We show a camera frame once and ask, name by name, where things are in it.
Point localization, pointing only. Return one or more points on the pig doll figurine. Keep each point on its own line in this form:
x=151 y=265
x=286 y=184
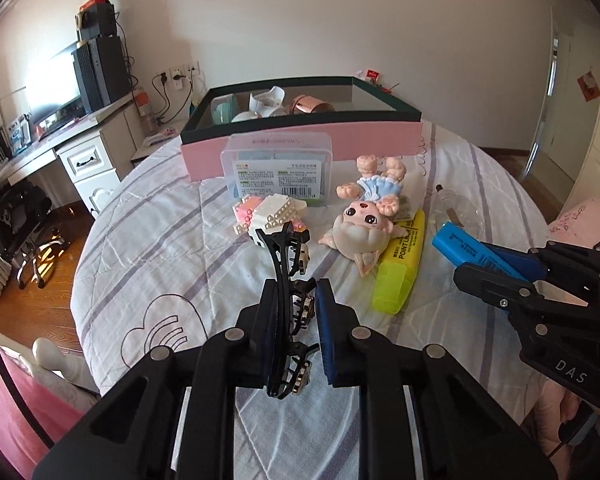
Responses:
x=360 y=225

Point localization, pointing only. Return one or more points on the small clear bottle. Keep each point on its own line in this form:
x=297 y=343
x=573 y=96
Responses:
x=452 y=207

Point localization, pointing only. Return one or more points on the blue marker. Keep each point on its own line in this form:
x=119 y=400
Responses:
x=462 y=245

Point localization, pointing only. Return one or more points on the door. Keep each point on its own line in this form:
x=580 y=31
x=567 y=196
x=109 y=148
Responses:
x=555 y=85

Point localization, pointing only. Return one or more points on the orange cap bottle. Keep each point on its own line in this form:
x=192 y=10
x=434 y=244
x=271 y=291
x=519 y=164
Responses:
x=144 y=110

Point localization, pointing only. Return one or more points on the teal tape dispenser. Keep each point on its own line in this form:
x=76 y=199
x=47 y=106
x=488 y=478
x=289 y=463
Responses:
x=224 y=110

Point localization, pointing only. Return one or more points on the black speaker box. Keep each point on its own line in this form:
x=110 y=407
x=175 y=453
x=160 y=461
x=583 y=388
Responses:
x=97 y=22

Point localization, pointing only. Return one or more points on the black computer monitor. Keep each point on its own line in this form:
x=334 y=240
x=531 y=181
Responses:
x=60 y=95

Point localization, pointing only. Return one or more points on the pink flat case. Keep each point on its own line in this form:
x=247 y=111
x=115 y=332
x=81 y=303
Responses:
x=160 y=136

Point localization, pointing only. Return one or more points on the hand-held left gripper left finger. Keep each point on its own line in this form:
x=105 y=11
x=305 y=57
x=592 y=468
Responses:
x=259 y=340

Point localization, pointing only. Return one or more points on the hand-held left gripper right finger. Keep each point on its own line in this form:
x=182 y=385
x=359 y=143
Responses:
x=330 y=332

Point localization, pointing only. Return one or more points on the yellow highlighter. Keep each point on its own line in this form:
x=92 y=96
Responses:
x=400 y=265

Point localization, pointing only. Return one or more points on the red door ornament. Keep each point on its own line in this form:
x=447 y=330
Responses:
x=588 y=86

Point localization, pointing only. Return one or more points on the white wall sockets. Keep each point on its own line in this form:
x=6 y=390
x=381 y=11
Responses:
x=185 y=72

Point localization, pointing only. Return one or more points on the white low cabinet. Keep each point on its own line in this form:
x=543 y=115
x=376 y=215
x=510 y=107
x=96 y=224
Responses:
x=152 y=152

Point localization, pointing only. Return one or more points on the pink printed quilt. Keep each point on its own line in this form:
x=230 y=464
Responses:
x=585 y=225

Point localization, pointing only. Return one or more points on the black office chair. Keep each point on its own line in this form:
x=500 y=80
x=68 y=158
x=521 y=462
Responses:
x=20 y=220

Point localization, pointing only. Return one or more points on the red tissue box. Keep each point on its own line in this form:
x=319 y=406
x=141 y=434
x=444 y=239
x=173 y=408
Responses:
x=374 y=76

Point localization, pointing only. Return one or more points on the white desk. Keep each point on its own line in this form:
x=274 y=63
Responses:
x=95 y=160

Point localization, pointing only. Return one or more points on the black hair clip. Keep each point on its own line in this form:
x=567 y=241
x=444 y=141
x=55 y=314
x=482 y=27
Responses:
x=280 y=260

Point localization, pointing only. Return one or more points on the white pink block toy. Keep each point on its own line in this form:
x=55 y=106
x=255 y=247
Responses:
x=265 y=215

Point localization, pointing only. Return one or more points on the rose gold cup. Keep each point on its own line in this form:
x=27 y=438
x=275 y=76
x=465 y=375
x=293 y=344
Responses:
x=312 y=106

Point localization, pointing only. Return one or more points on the pink cardboard box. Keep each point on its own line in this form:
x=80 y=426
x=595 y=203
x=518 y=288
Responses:
x=370 y=135

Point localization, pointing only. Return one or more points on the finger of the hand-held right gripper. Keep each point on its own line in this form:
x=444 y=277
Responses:
x=495 y=287
x=525 y=262

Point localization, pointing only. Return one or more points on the black computer tower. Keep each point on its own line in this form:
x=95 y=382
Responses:
x=102 y=75

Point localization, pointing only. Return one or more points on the blue label box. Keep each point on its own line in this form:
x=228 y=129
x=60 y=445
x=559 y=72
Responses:
x=20 y=135

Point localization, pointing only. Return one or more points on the pink bed blanket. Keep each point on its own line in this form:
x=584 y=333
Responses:
x=15 y=410

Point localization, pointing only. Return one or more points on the clear plastic box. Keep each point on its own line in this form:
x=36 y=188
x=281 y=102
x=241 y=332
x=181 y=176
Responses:
x=280 y=170

